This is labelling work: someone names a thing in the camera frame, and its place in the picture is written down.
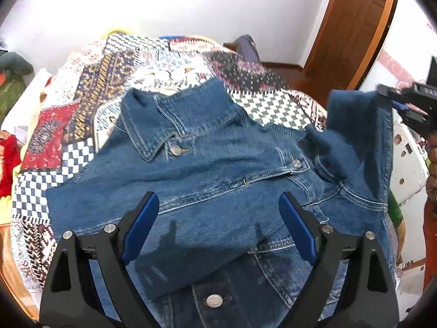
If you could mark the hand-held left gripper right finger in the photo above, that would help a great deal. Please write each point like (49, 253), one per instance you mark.
(297, 223)

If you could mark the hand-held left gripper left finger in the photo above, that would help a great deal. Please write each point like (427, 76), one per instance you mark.
(143, 218)

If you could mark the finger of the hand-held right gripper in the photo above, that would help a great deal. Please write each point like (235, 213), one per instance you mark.
(389, 91)

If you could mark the blue denim jacket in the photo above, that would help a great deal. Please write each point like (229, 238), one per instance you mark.
(211, 164)

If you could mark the person's right hand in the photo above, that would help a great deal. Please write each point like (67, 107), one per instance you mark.
(433, 164)

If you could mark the brown wooden door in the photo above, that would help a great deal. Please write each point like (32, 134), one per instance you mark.
(351, 24)

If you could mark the green cloth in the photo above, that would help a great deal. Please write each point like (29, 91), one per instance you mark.
(396, 211)

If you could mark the red plush toy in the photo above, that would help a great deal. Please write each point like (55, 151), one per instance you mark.
(8, 164)

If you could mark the purple cloth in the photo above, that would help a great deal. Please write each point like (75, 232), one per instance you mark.
(247, 47)

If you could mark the patchwork printed blanket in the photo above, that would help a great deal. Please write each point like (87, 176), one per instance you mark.
(102, 71)

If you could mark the green pillow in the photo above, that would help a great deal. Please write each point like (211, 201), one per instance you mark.
(13, 78)

